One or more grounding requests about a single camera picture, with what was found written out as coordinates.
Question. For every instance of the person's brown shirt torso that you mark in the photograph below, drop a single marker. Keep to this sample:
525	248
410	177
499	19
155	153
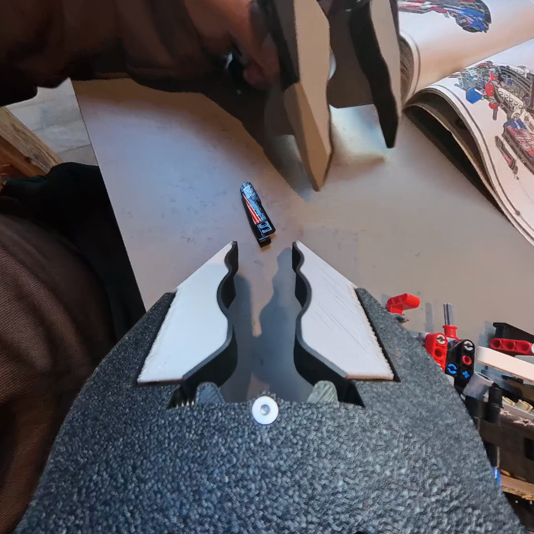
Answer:
41	333

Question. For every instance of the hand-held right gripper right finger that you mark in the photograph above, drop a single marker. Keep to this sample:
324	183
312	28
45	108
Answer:
342	333

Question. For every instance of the person's left forearm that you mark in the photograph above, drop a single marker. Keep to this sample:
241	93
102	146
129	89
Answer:
104	37

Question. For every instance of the black garment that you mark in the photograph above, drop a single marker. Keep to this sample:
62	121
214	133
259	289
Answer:
91	229

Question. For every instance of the partly built toy brick car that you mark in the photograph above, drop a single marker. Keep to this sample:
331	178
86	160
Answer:
479	375

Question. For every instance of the person's left hand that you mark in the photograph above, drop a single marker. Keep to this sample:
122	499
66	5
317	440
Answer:
246	46

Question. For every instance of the grey desk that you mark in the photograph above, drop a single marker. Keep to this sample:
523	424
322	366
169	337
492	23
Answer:
187	167

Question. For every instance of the open instruction booklet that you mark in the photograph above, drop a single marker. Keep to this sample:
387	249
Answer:
467	108

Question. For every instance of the black striped toy brick panel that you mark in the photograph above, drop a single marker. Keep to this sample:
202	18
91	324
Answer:
255	210

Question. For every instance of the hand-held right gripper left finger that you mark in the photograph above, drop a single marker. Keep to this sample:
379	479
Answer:
192	333

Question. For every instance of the wooden plank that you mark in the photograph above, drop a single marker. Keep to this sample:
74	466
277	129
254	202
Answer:
21	146

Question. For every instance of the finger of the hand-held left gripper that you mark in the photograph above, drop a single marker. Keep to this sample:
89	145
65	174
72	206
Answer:
313	104
390	62

